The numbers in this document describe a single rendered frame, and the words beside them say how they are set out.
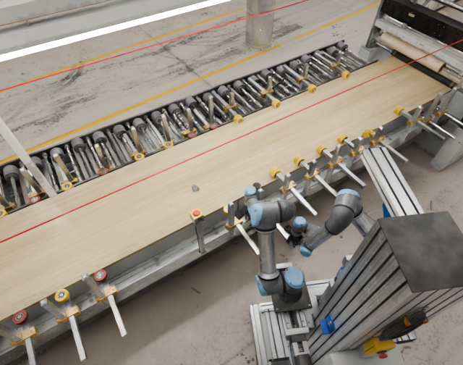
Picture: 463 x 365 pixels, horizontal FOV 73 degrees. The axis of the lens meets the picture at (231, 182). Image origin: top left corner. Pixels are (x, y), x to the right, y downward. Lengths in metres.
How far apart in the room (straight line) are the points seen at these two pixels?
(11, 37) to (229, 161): 1.81
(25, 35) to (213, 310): 2.45
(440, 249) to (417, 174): 3.26
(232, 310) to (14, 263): 1.73
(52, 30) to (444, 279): 1.55
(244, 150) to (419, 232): 1.91
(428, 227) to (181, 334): 2.30
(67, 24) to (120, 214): 1.49
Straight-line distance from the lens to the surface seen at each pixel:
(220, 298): 3.08
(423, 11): 4.20
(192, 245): 2.61
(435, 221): 1.24
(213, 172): 2.65
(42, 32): 1.45
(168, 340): 3.04
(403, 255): 1.11
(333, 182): 2.98
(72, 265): 2.46
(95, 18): 1.47
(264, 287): 1.79
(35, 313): 2.69
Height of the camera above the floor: 2.92
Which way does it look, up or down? 51 degrees down
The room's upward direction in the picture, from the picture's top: straight up
